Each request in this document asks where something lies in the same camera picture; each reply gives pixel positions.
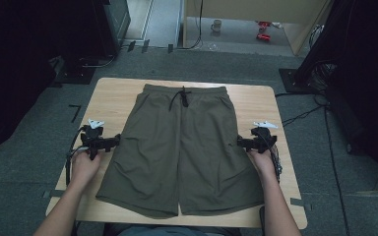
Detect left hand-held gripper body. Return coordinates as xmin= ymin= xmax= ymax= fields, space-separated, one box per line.
xmin=79 ymin=118 xmax=113 ymax=161

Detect black cabinet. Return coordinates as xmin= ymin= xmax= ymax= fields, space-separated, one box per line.
xmin=90 ymin=0 xmax=132 ymax=59

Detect beige wooden cabinet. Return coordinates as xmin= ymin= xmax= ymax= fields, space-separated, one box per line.
xmin=181 ymin=0 xmax=335 ymax=57

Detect beige mug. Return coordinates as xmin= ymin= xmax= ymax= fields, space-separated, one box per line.
xmin=210 ymin=19 xmax=223 ymax=33

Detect black corner tape mark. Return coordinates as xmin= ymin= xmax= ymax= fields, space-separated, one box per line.
xmin=67 ymin=103 xmax=83 ymax=124

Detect person's grey clothing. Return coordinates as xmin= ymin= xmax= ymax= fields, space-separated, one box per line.
xmin=101 ymin=222 xmax=243 ymax=236

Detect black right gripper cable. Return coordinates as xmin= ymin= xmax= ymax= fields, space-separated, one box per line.
xmin=267 ymin=134 xmax=284 ymax=184

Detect olive green shorts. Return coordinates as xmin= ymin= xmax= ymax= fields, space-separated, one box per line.
xmin=95 ymin=84 xmax=266 ymax=220

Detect grey floor tape strip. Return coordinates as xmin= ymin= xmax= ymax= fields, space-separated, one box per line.
xmin=41 ymin=189 xmax=65 ymax=200
xmin=289 ymin=197 xmax=313 ymax=211

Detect black hanging cable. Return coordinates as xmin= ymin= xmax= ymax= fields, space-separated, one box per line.
xmin=176 ymin=0 xmax=205 ymax=51

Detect person's right hand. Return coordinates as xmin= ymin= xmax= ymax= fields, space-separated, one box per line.
xmin=247 ymin=147 xmax=278 ymax=181

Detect black curtain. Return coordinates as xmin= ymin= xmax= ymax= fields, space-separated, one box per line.
xmin=294 ymin=0 xmax=378 ymax=191
xmin=0 ymin=0 xmax=95 ymax=158

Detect person's left hand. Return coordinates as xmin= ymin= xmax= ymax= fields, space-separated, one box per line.
xmin=70 ymin=148 xmax=103 ymax=192

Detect red toy car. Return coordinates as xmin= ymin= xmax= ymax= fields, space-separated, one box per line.
xmin=255 ymin=32 xmax=273 ymax=42

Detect tangled black cable bundle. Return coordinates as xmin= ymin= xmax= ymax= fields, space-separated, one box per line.
xmin=308 ymin=61 xmax=340 ymax=96

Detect long thin black floor cable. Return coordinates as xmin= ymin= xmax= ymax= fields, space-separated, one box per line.
xmin=322 ymin=104 xmax=352 ymax=236

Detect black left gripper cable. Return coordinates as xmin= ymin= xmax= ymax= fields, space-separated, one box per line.
xmin=64 ymin=125 xmax=91 ymax=188

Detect black stand base plate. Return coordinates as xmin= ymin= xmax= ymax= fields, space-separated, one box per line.
xmin=54 ymin=63 xmax=96 ymax=86
xmin=278 ymin=67 xmax=313 ymax=95

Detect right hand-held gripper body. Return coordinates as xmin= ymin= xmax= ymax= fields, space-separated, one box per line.
xmin=247 ymin=120 xmax=280 ymax=154

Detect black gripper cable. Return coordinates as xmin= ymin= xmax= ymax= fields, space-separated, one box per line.
xmin=64 ymin=125 xmax=91 ymax=188
xmin=267 ymin=134 xmax=284 ymax=184

